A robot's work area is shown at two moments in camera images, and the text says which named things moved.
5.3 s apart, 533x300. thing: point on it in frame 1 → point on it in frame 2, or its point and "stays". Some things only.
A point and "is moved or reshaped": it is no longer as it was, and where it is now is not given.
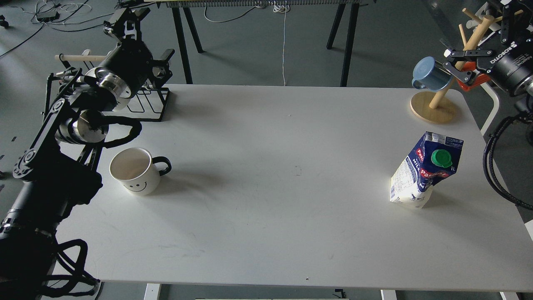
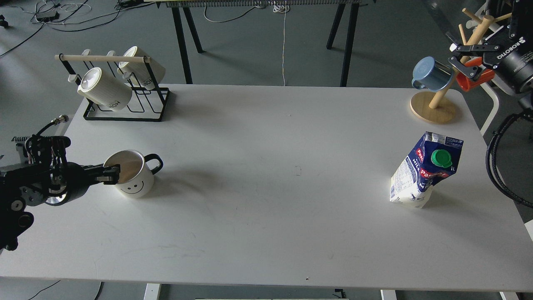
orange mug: x=482 y=78 stays
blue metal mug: x=427 y=75 stays
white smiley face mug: x=138 y=173 is moved or reshaped
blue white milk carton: x=433 y=160 stays
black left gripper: x=129 y=66 → x=67 y=181
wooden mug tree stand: x=439 y=107 stays
